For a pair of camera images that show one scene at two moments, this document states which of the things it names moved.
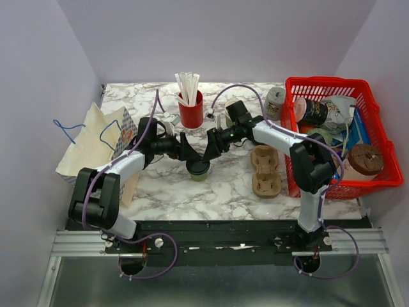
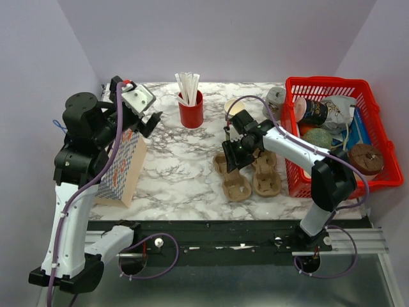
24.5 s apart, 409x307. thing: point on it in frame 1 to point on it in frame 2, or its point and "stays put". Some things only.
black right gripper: [214, 137] to [228, 148]
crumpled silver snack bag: [339, 114] stays put
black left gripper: [182, 150] to [146, 128]
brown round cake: [365, 158] stays put
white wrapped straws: [188, 82] stays put
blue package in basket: [356, 133] stays put
